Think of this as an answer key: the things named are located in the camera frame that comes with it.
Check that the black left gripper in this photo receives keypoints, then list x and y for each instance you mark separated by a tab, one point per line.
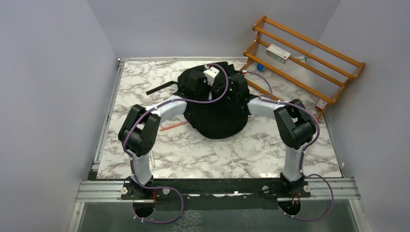
209	88

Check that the salmon pink pencil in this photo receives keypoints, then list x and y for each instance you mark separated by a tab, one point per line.
173	126

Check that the small blue object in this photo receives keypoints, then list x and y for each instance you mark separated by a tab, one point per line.
260	67

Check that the black metal base rail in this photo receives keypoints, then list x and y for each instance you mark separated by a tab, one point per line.
195	194

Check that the orange wooden shelf rack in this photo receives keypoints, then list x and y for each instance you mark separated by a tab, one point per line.
313	71

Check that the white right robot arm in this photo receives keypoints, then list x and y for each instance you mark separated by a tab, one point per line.
295	124

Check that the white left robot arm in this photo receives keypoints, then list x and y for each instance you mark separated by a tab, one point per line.
139	130

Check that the small red white box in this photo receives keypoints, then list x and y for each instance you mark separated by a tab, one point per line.
321	104

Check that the black student bag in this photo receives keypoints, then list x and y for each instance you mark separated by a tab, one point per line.
218	120

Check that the pale yellow pencil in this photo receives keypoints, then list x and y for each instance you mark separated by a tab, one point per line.
153	160

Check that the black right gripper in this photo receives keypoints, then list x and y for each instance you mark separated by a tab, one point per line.
228	81

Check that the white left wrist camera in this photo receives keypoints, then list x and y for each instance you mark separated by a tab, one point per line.
210	73

